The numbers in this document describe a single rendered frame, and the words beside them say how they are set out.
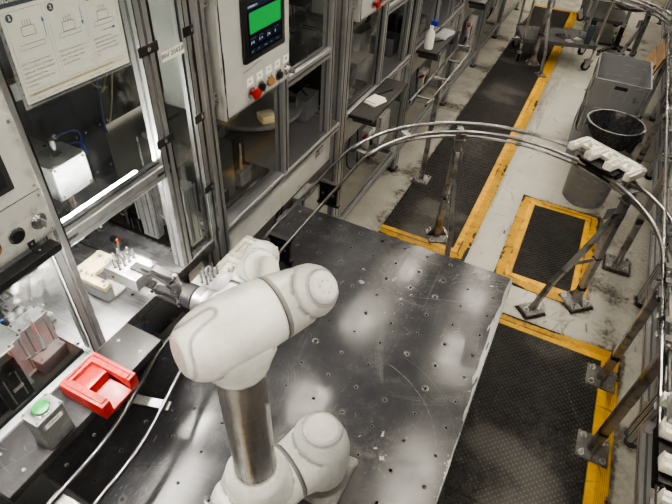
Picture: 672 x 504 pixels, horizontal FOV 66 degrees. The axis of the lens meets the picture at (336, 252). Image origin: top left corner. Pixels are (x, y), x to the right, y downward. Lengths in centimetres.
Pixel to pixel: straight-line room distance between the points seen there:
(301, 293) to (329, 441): 57
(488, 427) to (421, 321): 79
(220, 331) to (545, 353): 233
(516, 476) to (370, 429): 99
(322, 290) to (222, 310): 18
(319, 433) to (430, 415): 51
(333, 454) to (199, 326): 64
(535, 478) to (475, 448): 27
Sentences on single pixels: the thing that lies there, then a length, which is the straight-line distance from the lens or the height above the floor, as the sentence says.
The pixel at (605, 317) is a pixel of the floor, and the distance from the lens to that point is 340.
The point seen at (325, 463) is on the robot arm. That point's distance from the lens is 144.
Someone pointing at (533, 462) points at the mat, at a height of 1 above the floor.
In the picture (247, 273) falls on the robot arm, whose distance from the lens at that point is 152.
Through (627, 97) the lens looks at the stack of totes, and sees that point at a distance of 463.
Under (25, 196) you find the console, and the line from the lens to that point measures 134.
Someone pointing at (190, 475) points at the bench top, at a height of 68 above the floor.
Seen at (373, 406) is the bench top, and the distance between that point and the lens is 180.
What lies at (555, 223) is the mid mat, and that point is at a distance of 393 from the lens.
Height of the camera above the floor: 221
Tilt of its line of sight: 42 degrees down
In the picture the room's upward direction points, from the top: 4 degrees clockwise
